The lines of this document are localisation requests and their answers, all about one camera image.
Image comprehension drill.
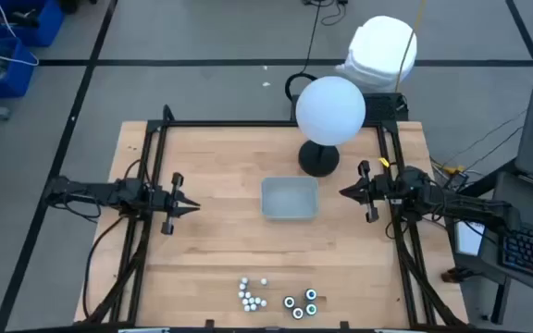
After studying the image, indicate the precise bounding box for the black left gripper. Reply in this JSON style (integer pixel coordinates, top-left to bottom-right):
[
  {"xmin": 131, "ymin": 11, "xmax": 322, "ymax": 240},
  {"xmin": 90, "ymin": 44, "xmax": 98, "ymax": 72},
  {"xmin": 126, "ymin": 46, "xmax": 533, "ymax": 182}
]
[{"xmin": 148, "ymin": 172, "xmax": 202, "ymax": 236}]

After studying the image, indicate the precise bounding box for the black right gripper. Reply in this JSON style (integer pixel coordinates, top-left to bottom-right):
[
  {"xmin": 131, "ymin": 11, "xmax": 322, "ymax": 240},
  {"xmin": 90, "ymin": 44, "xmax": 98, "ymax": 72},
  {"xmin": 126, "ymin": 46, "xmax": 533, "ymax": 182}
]
[{"xmin": 339, "ymin": 160, "xmax": 404, "ymax": 224}]

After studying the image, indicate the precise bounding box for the grey plastic bin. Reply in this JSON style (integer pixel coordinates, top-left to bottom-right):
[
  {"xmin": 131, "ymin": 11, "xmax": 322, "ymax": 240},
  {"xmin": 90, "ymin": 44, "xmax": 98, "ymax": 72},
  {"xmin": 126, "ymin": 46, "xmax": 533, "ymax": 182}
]
[{"xmin": 260, "ymin": 176, "xmax": 320, "ymax": 221}]

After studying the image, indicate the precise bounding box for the black perforated computer box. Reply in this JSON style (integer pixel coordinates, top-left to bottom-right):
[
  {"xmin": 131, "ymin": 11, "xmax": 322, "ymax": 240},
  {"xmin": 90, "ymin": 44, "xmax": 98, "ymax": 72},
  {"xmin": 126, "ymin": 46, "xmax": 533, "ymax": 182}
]
[{"xmin": 291, "ymin": 92, "xmax": 409, "ymax": 124}]

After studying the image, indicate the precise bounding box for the white paper sheet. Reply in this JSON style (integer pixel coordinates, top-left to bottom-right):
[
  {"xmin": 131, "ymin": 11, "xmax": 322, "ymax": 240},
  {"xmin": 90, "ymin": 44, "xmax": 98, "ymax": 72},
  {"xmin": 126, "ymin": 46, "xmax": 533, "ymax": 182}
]
[{"xmin": 454, "ymin": 219, "xmax": 486, "ymax": 257}]

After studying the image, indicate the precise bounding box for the black clamp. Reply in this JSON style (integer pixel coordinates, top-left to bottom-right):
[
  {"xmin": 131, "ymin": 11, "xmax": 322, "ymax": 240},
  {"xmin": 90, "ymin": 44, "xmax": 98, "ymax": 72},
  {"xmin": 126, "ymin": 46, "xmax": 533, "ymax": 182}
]
[{"xmin": 440, "ymin": 266, "xmax": 476, "ymax": 284}]

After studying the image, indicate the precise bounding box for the white wrapped bulky object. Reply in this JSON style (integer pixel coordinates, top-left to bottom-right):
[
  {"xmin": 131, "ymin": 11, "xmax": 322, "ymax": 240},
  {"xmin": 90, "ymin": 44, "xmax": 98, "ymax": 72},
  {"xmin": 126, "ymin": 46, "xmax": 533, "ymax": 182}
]
[{"xmin": 334, "ymin": 15, "xmax": 418, "ymax": 93}]

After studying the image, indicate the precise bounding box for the black desk leg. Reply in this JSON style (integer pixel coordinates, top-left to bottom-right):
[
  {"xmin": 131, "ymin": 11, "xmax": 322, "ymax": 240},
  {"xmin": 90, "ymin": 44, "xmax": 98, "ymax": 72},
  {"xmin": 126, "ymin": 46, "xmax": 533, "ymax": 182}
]
[{"xmin": 489, "ymin": 276, "xmax": 513, "ymax": 325}]

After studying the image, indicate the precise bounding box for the blue storage bin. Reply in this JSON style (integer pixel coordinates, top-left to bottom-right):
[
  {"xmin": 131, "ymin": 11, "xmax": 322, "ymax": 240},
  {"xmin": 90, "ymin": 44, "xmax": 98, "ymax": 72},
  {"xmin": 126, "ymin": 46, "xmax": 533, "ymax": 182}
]
[
  {"xmin": 0, "ymin": 37, "xmax": 37, "ymax": 101},
  {"xmin": 0, "ymin": 0, "xmax": 67, "ymax": 48}
]

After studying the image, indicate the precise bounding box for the black aluminium table frame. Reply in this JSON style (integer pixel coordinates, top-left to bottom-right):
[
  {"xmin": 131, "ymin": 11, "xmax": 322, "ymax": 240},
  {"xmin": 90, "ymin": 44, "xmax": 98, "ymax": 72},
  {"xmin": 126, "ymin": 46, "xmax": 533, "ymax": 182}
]
[{"xmin": 74, "ymin": 104, "xmax": 469, "ymax": 333}]

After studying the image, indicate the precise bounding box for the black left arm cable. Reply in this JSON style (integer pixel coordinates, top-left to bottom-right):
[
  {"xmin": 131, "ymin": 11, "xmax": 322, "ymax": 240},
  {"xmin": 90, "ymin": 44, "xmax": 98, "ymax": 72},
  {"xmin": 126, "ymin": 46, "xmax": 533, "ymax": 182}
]
[{"xmin": 82, "ymin": 215, "xmax": 127, "ymax": 320}]

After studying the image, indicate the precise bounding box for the thin black floor cable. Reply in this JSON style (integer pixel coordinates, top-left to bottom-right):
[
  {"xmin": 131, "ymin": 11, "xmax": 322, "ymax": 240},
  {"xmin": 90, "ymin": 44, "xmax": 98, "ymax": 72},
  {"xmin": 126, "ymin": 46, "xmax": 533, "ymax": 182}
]
[
  {"xmin": 465, "ymin": 125, "xmax": 526, "ymax": 171},
  {"xmin": 440, "ymin": 108, "xmax": 529, "ymax": 166}
]

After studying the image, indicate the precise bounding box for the yellow hanging cable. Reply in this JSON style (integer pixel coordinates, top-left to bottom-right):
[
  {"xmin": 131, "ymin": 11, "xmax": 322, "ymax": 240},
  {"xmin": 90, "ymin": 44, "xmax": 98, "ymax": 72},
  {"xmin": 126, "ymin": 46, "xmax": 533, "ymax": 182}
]
[{"xmin": 394, "ymin": 0, "xmax": 428, "ymax": 93}]

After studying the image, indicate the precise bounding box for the black plug with cable loop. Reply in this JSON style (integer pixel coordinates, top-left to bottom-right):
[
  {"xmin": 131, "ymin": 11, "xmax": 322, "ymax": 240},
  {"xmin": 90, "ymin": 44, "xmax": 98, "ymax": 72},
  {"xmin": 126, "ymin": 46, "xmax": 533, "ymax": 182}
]
[{"xmin": 301, "ymin": 0, "xmax": 349, "ymax": 27}]

